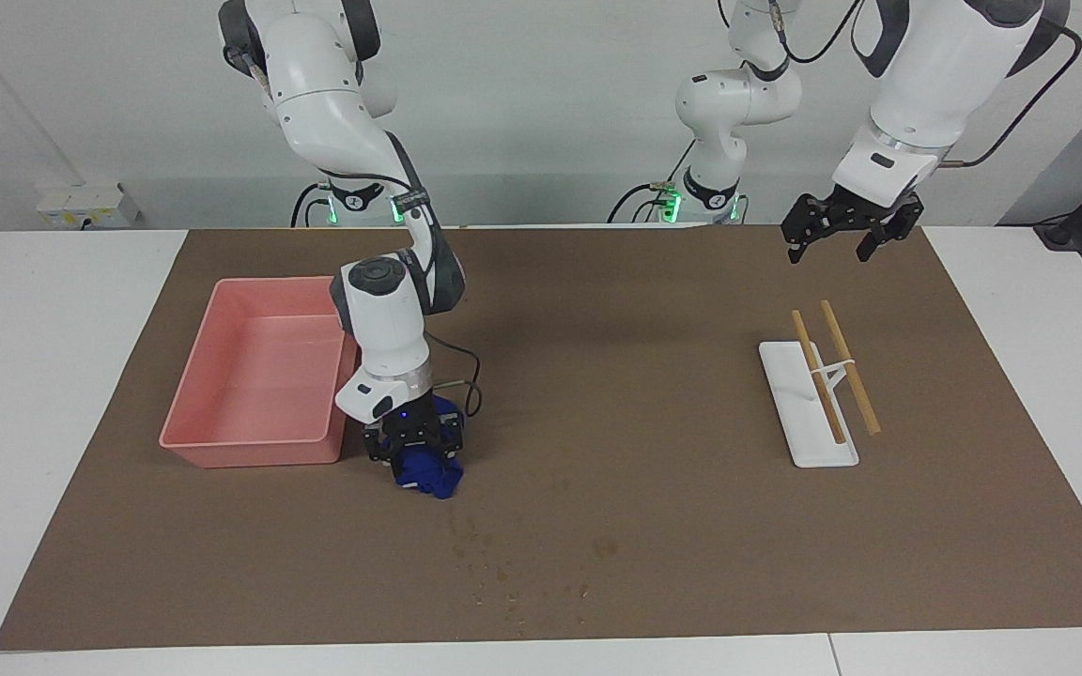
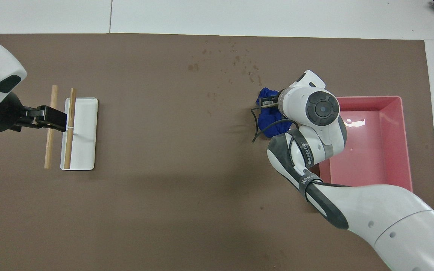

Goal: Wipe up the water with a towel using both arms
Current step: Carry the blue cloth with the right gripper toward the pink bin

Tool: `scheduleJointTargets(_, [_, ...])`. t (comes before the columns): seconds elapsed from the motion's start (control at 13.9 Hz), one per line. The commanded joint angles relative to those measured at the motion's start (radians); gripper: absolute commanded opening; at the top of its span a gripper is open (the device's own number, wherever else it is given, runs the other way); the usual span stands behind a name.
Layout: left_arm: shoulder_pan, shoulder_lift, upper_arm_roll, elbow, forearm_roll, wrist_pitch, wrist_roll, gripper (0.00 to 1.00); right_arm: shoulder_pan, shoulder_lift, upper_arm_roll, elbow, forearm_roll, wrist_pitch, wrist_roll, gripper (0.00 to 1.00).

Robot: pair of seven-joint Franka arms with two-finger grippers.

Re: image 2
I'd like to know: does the wooden dowel stick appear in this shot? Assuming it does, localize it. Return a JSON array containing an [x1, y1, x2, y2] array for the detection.
[[44, 85, 58, 169], [64, 88, 77, 169]]

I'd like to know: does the pink plastic bin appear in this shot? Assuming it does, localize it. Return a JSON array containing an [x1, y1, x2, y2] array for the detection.
[[318, 96, 413, 193]]

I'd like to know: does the white rectangular tray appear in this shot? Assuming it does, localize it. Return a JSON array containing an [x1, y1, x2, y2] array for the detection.
[[60, 97, 98, 171]]

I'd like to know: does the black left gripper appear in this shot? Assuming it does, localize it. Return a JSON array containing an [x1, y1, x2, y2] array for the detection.
[[0, 92, 68, 133]]

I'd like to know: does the brown table mat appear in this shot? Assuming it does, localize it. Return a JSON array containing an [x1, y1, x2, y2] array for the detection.
[[0, 33, 434, 271]]

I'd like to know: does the blue towel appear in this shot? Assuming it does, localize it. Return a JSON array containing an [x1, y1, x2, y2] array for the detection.
[[256, 87, 293, 140]]

